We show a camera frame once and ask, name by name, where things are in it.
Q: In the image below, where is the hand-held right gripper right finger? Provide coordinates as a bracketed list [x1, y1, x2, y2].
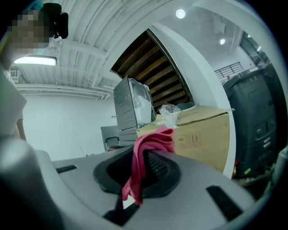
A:
[126, 149, 257, 230]

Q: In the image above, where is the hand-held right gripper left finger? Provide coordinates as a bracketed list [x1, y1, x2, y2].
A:
[35, 146, 135, 230]

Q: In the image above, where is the red cloth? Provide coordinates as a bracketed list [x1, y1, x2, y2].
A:
[121, 125, 176, 206]

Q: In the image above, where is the large cardboard box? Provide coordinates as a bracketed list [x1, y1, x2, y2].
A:
[135, 106, 231, 174]

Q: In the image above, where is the grey metal panel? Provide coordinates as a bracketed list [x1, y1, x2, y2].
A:
[100, 125, 120, 151]

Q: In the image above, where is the grey metal washing machine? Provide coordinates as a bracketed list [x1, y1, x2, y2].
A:
[112, 75, 157, 131]
[118, 127, 139, 147]

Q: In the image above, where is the clear plastic wrap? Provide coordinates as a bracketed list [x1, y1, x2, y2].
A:
[159, 103, 182, 129]

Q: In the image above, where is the tall black appliance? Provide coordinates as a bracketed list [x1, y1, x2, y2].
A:
[222, 65, 284, 181]

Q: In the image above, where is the dark metal railing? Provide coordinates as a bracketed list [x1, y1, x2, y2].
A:
[214, 63, 243, 78]

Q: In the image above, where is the dark wooden staircase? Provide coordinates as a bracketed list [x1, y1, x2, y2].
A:
[111, 29, 195, 110]

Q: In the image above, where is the person's head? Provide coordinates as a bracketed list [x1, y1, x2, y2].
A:
[6, 9, 51, 56]

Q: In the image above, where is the black head-worn camera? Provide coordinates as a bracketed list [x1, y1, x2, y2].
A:
[42, 2, 69, 40]

